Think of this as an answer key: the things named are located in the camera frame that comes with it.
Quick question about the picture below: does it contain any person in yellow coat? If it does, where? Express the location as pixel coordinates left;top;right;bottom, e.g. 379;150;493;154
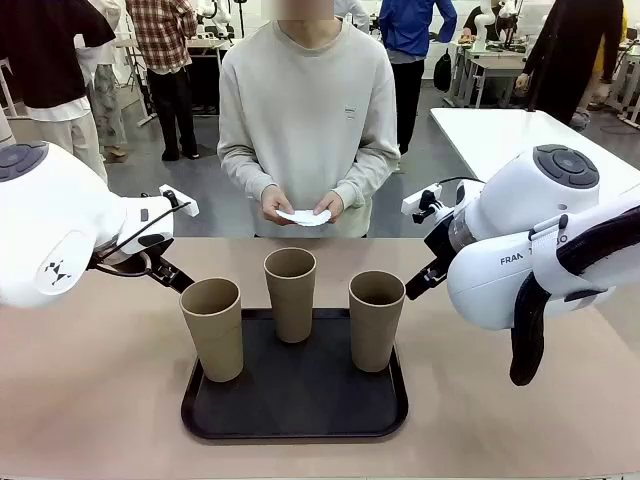
589;9;630;116

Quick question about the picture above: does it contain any tall brown paper cup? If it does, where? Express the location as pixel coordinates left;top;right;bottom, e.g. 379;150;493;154
348;270;406;374
263;247;318;345
179;277;245;384

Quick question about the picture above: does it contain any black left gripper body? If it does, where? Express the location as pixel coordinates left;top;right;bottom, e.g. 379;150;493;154
134;232;175;271

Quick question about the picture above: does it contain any person's left forearm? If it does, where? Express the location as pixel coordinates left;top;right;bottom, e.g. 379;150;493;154
333;144;401;211

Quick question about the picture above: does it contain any person in black coat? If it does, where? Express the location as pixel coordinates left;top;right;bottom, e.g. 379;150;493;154
514;0;626;126

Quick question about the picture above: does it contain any person in beige sweater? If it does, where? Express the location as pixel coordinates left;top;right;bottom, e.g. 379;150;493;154
217;0;401;239

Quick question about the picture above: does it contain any person's right hand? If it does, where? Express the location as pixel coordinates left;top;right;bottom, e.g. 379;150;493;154
259;185;296;225

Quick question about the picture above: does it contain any person's left hand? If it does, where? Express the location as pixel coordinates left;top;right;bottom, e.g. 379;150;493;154
312;192;345;225

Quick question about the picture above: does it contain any white scalloped paper coaster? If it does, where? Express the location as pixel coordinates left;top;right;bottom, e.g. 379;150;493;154
275;207;333;229

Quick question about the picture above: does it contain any black plastic tray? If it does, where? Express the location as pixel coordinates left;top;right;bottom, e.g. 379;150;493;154
180;307;410;442

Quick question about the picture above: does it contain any white table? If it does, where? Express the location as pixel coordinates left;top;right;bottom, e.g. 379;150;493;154
429;107;640;181

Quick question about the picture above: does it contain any person in blue jacket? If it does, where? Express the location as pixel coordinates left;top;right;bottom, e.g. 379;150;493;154
378;0;459;156

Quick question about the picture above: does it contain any person in plaid shirt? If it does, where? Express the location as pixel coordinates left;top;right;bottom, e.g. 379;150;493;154
124;0;201;162

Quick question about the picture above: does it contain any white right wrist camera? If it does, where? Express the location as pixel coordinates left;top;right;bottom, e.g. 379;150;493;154
401;183;454;225

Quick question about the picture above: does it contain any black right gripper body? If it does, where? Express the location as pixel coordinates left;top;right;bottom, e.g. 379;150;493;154
424;217;454;264

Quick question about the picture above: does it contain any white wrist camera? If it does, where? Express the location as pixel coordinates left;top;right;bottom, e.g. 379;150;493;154
158;185;200;218
401;183;454;225

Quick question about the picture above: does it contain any seated person in black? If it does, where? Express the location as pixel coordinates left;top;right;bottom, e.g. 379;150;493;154
462;4;501;41

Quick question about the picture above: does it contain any black hanging bag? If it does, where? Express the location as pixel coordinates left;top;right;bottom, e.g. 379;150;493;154
433;49;454;93

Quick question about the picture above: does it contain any person's right forearm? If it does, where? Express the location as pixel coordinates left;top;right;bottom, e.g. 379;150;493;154
218;144;279;204

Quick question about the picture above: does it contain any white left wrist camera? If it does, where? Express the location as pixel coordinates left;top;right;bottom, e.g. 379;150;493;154
158;185;200;218

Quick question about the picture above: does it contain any person in patterned skirt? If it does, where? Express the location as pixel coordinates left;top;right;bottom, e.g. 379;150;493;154
74;0;129;162

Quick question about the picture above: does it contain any person in black top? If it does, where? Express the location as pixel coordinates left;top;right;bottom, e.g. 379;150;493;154
0;0;119;184

